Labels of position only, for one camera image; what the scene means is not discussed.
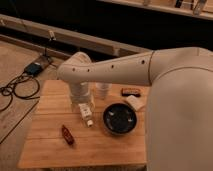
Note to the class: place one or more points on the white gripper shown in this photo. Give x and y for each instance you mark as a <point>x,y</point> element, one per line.
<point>86,113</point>

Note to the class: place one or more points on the dark ceramic bowl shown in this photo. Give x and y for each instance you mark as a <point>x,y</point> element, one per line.
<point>119,119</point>

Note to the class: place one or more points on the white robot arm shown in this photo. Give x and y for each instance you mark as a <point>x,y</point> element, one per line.
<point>179,108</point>

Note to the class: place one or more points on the small red brown bottle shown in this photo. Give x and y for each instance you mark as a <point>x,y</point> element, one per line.
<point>67,135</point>

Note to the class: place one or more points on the wooden table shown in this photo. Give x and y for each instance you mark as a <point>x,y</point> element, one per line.
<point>45,147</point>

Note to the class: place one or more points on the white paper cup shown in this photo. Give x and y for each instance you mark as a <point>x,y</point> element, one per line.
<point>102,90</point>

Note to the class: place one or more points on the white folded napkin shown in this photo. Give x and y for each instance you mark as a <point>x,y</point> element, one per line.
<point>134,102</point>

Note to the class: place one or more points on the black power adapter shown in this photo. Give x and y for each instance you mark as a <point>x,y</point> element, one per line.
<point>33,69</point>

